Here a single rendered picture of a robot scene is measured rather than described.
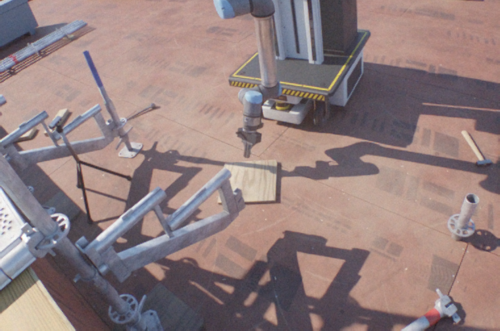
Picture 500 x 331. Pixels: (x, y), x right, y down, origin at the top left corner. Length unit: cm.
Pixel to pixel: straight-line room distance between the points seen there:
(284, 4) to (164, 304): 178
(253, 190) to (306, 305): 69
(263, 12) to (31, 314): 141
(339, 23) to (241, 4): 87
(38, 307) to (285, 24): 198
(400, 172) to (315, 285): 79
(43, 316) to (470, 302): 148
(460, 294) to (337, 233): 60
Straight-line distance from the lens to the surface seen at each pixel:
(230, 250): 170
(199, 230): 146
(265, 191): 187
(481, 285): 168
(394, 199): 185
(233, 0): 158
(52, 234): 106
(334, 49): 237
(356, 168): 198
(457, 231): 171
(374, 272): 160
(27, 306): 102
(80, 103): 346
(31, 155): 217
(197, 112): 261
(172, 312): 160
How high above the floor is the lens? 139
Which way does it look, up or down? 39 degrees down
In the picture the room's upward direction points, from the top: 13 degrees counter-clockwise
